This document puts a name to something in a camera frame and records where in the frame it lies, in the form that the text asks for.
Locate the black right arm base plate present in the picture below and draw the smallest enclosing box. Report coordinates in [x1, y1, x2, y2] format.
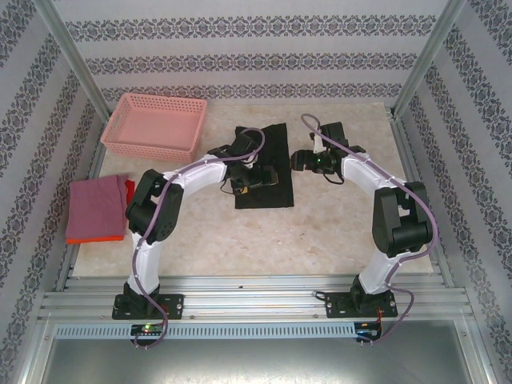
[326, 288, 399, 320]

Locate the aluminium corner post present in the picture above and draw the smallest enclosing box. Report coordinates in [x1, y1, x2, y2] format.
[390, 0, 471, 119]
[38, 0, 114, 121]

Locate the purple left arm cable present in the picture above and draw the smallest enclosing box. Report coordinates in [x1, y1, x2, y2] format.
[131, 127, 267, 350]

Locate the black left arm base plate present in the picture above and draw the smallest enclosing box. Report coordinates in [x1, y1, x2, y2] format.
[112, 293, 186, 321]

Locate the aluminium side rail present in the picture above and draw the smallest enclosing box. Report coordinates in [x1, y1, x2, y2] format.
[54, 115, 114, 291]
[387, 110, 457, 289]

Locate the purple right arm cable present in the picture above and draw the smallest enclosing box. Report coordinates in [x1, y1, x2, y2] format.
[300, 114, 438, 345]

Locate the slotted grey cable duct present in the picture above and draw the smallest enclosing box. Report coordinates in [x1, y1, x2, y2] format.
[54, 322, 357, 339]

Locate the folded orange t-shirt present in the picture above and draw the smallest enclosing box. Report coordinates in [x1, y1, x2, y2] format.
[66, 178, 136, 246]

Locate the pink plastic basket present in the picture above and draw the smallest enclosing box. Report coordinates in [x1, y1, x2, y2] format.
[100, 93, 208, 163]

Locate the right controller board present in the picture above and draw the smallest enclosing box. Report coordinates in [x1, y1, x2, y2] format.
[357, 319, 384, 342]

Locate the aluminium rail frame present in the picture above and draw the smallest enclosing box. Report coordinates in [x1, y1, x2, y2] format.
[38, 274, 477, 322]

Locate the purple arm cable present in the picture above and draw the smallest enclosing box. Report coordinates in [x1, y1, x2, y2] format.
[131, 127, 267, 350]
[300, 114, 438, 345]

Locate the left controller board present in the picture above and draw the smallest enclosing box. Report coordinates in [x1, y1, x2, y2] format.
[130, 323, 163, 335]

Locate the controller board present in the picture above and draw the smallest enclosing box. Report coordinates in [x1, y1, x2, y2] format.
[357, 319, 384, 342]
[130, 323, 163, 335]

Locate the black t-shirt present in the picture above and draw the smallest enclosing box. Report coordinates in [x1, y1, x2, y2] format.
[234, 122, 296, 210]

